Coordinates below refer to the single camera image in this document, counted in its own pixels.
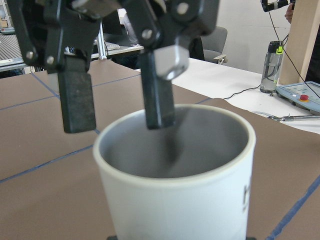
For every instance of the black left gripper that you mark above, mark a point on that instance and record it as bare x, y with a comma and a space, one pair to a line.
44, 28

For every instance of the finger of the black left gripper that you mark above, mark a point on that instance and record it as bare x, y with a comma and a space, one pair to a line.
76, 96
158, 92

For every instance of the clear water bottle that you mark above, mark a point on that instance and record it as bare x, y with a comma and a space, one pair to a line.
271, 68

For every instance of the grey teach pendant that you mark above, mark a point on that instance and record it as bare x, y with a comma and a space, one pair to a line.
303, 95

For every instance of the metal rod on table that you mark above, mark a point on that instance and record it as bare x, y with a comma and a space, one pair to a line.
288, 118

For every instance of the white mug with handle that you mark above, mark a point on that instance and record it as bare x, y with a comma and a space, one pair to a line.
190, 181

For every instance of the grey office chair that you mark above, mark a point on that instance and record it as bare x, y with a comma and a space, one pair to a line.
213, 46

